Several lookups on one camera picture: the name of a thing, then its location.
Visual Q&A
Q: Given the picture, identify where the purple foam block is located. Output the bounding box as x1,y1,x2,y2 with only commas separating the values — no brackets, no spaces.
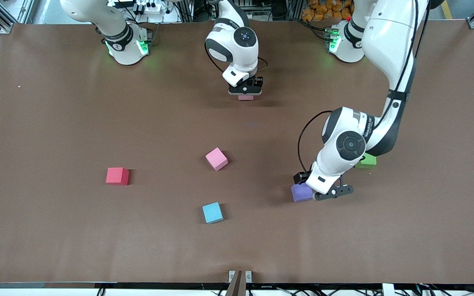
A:
290,183,314,203

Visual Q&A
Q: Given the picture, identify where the green foam block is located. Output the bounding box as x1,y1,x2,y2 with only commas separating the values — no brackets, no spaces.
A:
354,153,377,169

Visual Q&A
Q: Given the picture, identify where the blue foam block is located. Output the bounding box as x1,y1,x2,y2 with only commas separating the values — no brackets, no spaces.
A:
202,201,224,224

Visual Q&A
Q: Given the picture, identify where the orange snack bag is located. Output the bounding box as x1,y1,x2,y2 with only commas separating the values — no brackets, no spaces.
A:
302,0,353,22

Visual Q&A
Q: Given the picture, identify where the white power strip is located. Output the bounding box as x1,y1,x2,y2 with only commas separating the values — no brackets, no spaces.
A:
135,1,163,14

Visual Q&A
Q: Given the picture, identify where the red foam block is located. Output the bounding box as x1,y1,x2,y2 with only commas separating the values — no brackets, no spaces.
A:
106,167,130,186

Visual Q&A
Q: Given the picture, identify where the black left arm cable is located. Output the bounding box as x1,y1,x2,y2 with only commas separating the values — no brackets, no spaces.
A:
297,110,333,175

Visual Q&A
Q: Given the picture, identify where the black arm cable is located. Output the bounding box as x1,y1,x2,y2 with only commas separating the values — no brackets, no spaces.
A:
297,110,333,175
204,41,269,75

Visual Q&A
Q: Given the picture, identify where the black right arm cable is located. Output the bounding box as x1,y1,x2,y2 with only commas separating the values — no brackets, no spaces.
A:
204,41,269,75

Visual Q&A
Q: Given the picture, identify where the silver metal bracket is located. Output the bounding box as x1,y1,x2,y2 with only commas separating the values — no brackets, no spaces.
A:
229,270,253,284

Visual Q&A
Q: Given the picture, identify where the brown post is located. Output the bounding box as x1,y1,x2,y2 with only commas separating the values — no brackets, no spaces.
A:
225,270,246,296

